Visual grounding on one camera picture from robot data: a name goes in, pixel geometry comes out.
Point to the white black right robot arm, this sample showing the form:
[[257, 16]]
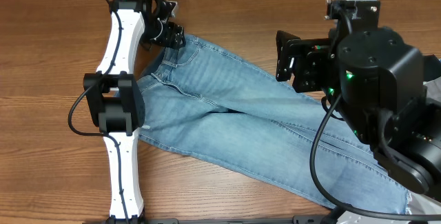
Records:
[[377, 83]]

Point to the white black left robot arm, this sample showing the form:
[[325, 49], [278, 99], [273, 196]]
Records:
[[114, 98]]

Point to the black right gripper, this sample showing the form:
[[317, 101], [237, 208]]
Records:
[[318, 57]]

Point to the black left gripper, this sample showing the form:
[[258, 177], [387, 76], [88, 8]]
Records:
[[171, 36]]

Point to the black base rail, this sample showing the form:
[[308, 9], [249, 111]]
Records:
[[302, 219]]

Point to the light blue denim jeans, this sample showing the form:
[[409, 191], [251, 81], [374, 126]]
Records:
[[204, 101]]

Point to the grey khaki trousers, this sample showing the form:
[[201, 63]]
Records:
[[368, 186]]

